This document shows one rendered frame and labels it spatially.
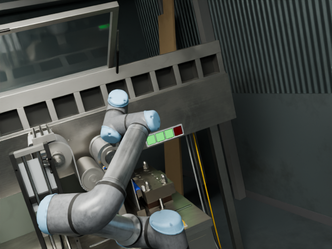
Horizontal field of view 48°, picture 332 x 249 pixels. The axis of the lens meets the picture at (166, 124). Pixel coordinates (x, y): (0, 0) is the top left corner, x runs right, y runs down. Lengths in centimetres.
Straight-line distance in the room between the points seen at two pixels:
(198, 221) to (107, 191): 82
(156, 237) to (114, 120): 45
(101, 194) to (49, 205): 16
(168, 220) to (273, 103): 203
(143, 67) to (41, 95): 59
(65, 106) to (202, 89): 83
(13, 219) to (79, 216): 122
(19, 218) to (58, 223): 115
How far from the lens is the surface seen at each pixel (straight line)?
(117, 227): 131
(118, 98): 138
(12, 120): 219
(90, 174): 186
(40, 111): 218
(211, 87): 237
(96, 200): 105
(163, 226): 136
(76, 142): 215
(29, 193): 175
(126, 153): 116
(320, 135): 303
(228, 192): 276
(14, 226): 226
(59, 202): 111
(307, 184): 331
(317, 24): 281
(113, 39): 194
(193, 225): 178
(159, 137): 225
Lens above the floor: 175
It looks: 13 degrees down
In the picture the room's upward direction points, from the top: 14 degrees counter-clockwise
